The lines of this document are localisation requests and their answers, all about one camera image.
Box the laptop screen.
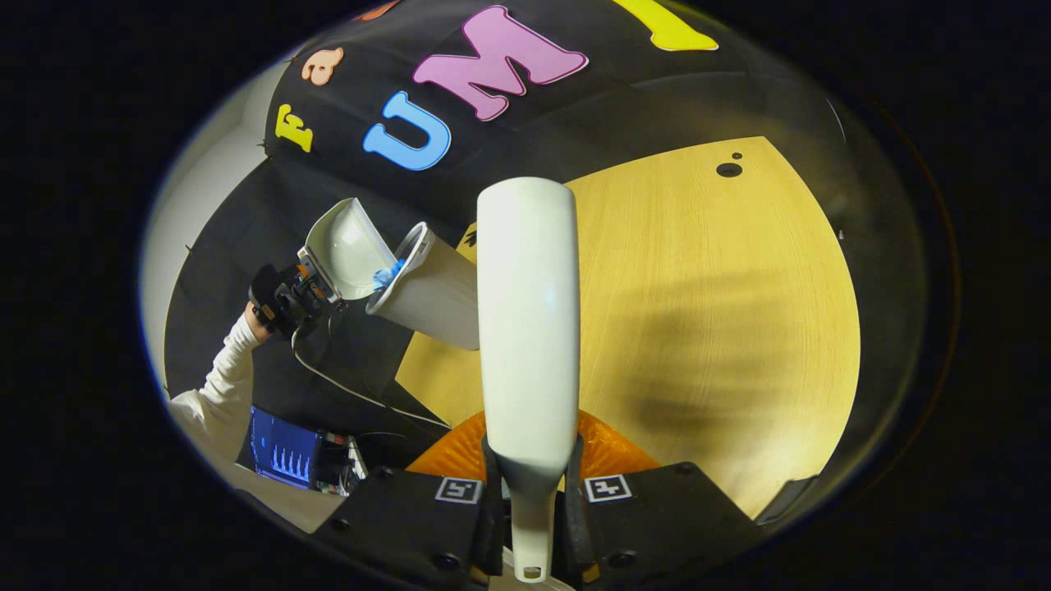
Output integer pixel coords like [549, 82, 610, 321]
[249, 406, 321, 491]

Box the dark electronic equipment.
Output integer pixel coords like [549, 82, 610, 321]
[316, 431, 370, 498]

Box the thin gripper cable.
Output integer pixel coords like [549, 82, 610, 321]
[291, 322, 451, 430]

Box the white garbage bin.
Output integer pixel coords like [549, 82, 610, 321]
[365, 222, 481, 352]

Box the wooden desktop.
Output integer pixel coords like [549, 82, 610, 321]
[396, 136, 861, 520]

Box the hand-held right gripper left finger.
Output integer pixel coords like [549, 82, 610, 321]
[312, 410, 503, 580]

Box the small white broom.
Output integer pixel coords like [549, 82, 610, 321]
[476, 176, 582, 584]

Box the white dustpan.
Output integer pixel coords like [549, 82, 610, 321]
[300, 197, 397, 301]

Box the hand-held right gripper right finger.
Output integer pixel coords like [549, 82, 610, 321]
[562, 409, 764, 584]

